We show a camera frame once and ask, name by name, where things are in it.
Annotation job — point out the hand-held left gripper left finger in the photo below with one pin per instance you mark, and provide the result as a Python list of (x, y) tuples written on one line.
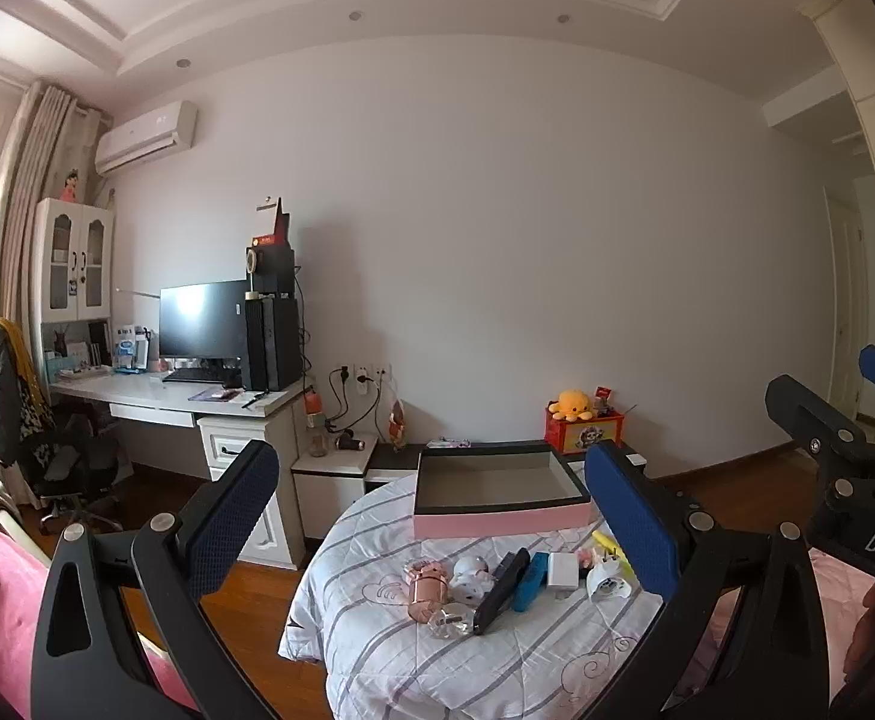
[(231, 517)]

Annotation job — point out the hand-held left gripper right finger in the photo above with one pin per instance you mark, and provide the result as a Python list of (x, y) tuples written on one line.
[(629, 532)]

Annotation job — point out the yellow highlighter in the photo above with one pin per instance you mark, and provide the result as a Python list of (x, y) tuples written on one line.
[(608, 549)]

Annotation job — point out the white pink block toy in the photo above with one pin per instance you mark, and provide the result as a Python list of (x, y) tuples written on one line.
[(584, 557)]

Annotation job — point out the white perforated holder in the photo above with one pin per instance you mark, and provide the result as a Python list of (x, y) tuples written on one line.
[(608, 585)]

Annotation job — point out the white charger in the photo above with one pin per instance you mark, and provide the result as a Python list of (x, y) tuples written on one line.
[(562, 571)]

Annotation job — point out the blue plastic case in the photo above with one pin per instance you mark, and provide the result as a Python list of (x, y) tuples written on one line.
[(531, 581)]

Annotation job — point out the pink box with dark rim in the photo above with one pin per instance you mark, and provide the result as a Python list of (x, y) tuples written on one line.
[(497, 521)]

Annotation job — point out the black remote control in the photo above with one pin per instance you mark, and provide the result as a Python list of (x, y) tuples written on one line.
[(501, 592)]

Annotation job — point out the white round toy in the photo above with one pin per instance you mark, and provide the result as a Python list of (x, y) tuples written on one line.
[(473, 577)]

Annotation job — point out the glass perfume bottle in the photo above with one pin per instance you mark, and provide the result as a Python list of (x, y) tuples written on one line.
[(451, 621)]

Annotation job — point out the rose gold cup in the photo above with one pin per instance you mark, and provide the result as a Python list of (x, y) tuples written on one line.
[(428, 596)]

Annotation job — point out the white door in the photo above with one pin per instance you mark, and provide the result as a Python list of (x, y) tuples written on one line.
[(846, 300)]

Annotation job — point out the white nightstand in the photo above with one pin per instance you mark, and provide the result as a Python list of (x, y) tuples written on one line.
[(325, 487)]

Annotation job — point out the red printed box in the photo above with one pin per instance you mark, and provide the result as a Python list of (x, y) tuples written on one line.
[(584, 435)]

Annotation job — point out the black pen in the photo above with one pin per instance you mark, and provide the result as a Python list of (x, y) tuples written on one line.
[(255, 400)]

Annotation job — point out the bottle with orange cap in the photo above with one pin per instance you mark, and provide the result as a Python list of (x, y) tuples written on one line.
[(315, 427)]

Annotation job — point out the purple mouse pad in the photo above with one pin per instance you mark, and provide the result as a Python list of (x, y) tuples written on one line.
[(212, 394)]

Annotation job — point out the small figurines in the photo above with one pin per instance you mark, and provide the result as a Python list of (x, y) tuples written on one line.
[(605, 401)]

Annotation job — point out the black cylindrical device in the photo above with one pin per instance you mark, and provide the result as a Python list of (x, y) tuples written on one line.
[(349, 442)]

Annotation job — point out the orange octopus plush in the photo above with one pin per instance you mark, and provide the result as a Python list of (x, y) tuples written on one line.
[(571, 403)]

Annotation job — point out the black keyboard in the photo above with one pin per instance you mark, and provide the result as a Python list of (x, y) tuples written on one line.
[(197, 375)]

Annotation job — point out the white desk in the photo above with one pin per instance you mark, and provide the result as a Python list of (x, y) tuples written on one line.
[(145, 394)]

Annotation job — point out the black office chair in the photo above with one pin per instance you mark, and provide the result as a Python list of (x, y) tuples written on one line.
[(77, 469)]

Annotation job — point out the black white low cabinet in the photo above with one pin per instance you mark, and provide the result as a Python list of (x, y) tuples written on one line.
[(392, 465)]

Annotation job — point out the black computer tower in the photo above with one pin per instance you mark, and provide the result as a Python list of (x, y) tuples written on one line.
[(272, 345)]

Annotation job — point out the blue white carton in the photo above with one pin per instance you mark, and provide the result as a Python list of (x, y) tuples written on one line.
[(131, 349)]

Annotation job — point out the black computer monitor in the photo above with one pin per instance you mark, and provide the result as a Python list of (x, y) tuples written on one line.
[(201, 319)]

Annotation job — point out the pink printed pouch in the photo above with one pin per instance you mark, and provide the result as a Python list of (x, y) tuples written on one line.
[(449, 442)]

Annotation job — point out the striped white quilt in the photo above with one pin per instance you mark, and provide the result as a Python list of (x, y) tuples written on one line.
[(445, 660)]

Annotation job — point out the white desk lamp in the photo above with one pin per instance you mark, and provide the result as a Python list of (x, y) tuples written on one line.
[(137, 291)]

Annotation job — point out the black speaker box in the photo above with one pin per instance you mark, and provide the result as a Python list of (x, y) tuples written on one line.
[(272, 270)]

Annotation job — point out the yellow cloth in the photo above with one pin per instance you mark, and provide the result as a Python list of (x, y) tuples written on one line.
[(21, 356)]

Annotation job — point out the white hutch cabinet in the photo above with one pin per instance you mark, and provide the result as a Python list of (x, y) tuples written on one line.
[(74, 262)]

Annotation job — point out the red gift bag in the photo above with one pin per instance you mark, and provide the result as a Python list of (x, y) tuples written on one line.
[(281, 221)]

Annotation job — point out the small doll figurine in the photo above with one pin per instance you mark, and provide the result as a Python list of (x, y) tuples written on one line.
[(70, 186)]

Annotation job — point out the white air conditioner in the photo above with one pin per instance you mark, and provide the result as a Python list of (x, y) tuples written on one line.
[(145, 136)]

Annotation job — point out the beige curtain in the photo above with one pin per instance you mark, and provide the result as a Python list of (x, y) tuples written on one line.
[(40, 157)]

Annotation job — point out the white wall sockets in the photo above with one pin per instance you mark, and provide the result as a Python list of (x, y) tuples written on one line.
[(366, 376)]

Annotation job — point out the beige bed frame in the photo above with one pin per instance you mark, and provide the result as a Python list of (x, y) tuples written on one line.
[(17, 532)]

